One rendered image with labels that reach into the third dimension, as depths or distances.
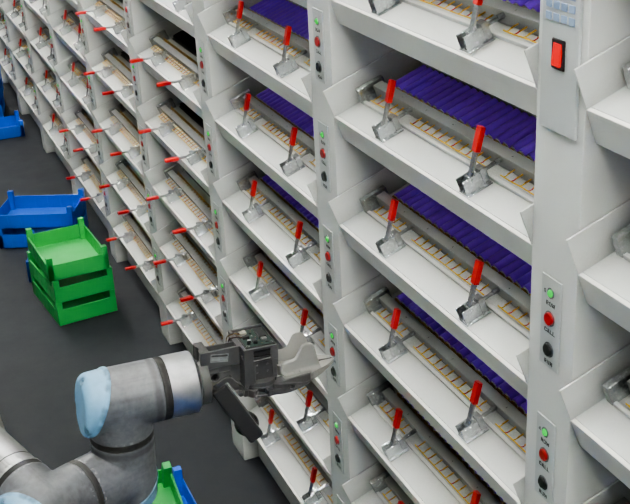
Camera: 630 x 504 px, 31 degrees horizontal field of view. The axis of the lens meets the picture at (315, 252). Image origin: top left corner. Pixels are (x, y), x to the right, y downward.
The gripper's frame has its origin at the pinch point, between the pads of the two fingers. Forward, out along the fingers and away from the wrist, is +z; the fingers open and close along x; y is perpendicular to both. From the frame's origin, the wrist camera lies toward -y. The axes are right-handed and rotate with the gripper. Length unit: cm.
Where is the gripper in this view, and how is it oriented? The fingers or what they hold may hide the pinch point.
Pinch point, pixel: (324, 365)
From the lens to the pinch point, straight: 170.8
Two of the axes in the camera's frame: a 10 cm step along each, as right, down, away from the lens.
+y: -0.2, -9.2, -4.0
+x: -3.8, -3.6, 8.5
